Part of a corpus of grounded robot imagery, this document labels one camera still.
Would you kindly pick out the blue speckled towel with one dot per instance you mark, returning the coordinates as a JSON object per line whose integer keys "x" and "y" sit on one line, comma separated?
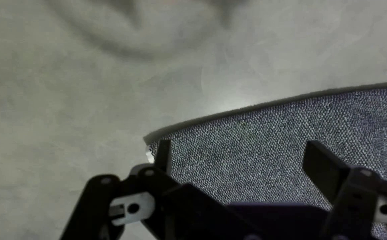
{"x": 250, "y": 160}

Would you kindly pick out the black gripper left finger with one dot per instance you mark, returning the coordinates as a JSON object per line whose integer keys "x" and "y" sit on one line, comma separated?
{"x": 169, "y": 209}

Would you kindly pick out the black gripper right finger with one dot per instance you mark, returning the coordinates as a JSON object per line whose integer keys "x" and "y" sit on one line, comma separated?
{"x": 358, "y": 195}

